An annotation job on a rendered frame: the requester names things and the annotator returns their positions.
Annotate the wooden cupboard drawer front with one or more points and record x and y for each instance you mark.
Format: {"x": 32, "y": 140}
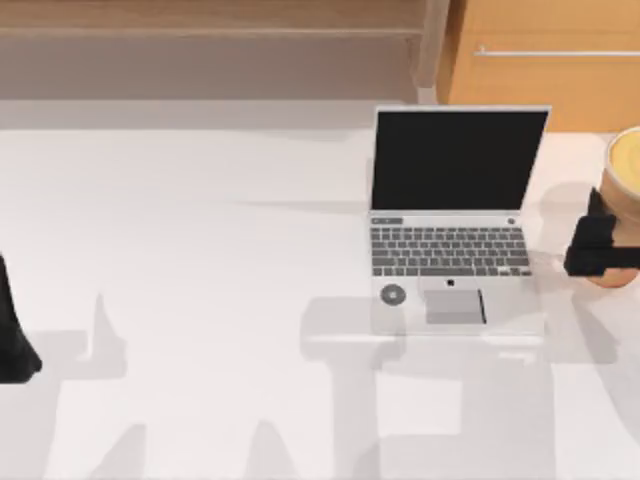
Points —
{"x": 540, "y": 90}

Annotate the wooden open shelf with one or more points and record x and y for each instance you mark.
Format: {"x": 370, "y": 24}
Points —
{"x": 210, "y": 55}

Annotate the silver laptop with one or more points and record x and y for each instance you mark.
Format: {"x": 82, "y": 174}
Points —
{"x": 455, "y": 165}

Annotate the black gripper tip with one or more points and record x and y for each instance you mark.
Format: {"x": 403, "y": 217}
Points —
{"x": 12, "y": 345}

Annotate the brown paper cup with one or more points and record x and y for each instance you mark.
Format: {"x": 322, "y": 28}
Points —
{"x": 625, "y": 195}

